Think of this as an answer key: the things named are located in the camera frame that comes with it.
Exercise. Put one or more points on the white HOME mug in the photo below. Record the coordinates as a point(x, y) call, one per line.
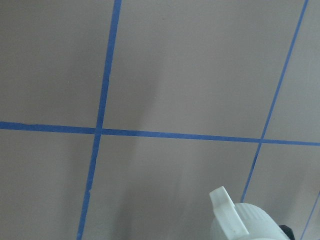
point(240, 221)

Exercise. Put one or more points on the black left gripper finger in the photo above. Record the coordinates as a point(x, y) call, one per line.
point(287, 231)

